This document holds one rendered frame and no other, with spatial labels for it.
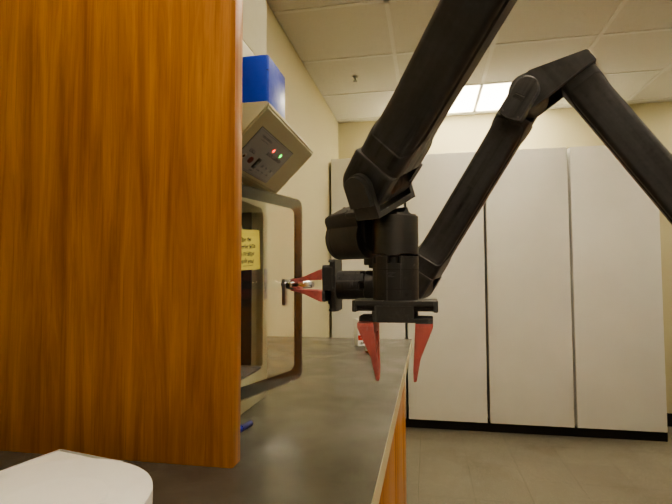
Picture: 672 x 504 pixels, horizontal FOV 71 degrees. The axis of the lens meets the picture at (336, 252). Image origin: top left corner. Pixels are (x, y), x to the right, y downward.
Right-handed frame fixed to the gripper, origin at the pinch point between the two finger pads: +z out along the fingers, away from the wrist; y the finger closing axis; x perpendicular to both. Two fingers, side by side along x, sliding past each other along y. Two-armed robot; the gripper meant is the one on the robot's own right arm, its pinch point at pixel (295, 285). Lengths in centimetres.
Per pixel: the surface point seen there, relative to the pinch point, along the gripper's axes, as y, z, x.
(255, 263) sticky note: 4.4, 5.7, 7.2
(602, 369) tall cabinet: -72, -144, -295
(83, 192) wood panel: 15.7, 26.1, 28.6
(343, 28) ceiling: 142, 24, -171
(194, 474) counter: -25.5, 5.0, 31.2
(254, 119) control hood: 28.3, 0.8, 19.5
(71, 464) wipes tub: -10, -4, 64
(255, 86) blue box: 34.7, 1.4, 17.4
